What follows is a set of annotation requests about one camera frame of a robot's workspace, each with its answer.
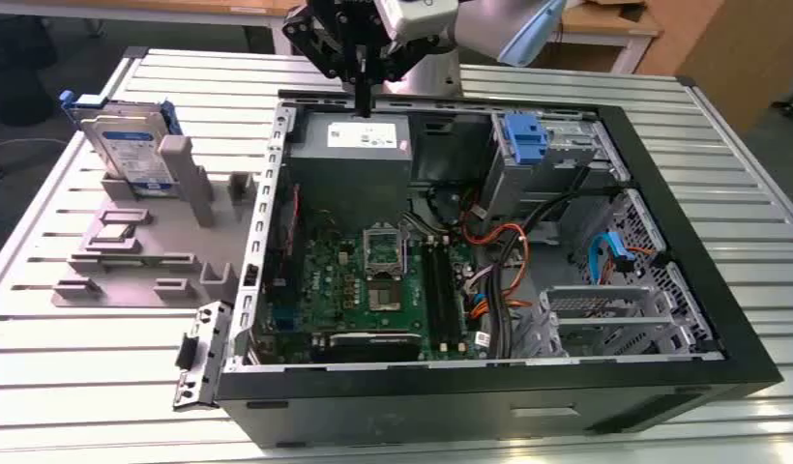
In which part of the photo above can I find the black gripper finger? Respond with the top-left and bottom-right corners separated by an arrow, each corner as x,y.
364,39 -> 451,119
280,8 -> 367,119

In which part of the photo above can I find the hard disk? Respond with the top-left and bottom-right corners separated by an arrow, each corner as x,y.
59,89 -> 182,199

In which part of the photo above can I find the blue data wire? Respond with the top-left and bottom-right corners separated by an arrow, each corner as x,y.
587,230 -> 631,286

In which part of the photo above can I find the orange black power wire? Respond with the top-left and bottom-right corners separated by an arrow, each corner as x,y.
613,245 -> 670,277

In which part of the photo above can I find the metal disk bay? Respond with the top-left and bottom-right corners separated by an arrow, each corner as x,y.
509,284 -> 705,362

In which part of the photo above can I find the white framed wooden desk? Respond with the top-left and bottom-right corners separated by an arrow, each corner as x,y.
550,0 -> 666,73
20,0 -> 295,54

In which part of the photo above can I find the blue drive latch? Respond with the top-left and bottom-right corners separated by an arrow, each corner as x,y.
505,113 -> 550,165

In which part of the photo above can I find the grey power supply unit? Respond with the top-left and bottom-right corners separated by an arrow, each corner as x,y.
286,111 -> 415,233

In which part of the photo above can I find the metal optical drive cage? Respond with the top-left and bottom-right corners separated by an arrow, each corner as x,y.
483,111 -> 630,228

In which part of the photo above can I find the CPU socket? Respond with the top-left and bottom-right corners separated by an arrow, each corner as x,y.
360,224 -> 411,281

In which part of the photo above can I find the dark office chair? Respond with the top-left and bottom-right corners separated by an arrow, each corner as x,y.
0,14 -> 60,127

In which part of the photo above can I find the grey parts rack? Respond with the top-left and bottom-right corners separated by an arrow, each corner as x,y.
51,134 -> 262,308

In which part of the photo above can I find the black RAM slot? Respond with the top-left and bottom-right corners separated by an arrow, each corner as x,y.
438,235 -> 468,353
419,235 -> 451,353

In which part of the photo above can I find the green motherboard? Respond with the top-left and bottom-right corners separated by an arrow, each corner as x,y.
251,226 -> 495,363

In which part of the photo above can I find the silver CPU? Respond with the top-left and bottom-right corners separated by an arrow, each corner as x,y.
92,224 -> 138,243

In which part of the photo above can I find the brown wooden cabinet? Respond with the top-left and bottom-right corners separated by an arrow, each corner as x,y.
641,0 -> 793,136

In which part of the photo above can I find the black graphics card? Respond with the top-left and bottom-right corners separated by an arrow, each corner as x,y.
308,331 -> 423,363

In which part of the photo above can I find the black PC case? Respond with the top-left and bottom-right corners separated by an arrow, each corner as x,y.
212,88 -> 785,449

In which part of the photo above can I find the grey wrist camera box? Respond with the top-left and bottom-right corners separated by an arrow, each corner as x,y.
374,0 -> 463,45

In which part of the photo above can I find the orange wire bundle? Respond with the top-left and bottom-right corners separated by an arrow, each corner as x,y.
459,188 -> 534,301

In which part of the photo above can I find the white floor cable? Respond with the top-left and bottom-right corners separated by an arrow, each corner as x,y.
0,137 -> 68,152

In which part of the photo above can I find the black cable bundle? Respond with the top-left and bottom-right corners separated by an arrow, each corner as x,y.
486,186 -> 630,362

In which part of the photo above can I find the metal card retention bracket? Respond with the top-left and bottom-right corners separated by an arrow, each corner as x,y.
172,299 -> 236,412

